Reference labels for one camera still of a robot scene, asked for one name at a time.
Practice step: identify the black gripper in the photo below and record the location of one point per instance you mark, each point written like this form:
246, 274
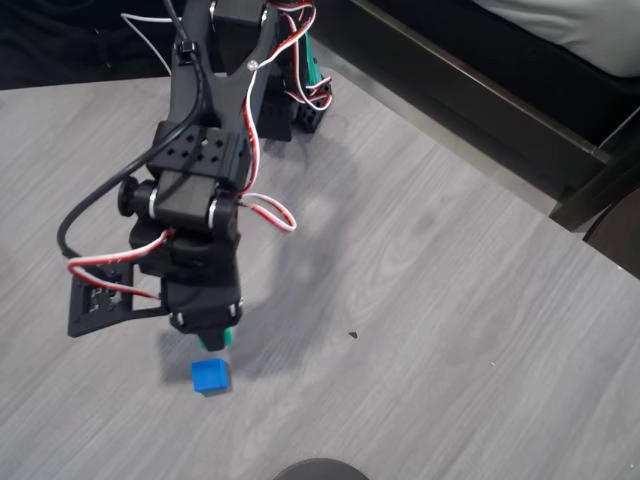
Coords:
202, 306

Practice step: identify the green cube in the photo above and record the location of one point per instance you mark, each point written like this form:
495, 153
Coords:
229, 336

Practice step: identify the blue cube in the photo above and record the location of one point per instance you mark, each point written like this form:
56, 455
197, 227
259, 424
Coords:
207, 375

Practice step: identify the dark round object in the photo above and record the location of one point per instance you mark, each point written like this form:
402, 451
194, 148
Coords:
320, 470

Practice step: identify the green clamp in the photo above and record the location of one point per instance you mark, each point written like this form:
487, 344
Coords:
311, 60

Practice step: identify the black fabric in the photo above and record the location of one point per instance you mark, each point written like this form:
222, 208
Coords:
60, 40

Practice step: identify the dark round seat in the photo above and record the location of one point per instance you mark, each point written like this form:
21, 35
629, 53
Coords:
620, 235

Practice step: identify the white mattress sheet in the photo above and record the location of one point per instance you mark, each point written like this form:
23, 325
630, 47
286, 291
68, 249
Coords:
575, 25

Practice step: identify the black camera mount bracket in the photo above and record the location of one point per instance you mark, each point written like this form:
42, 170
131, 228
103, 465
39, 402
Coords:
80, 320

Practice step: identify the dark wooden bed frame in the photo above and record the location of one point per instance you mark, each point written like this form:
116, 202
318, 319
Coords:
450, 85

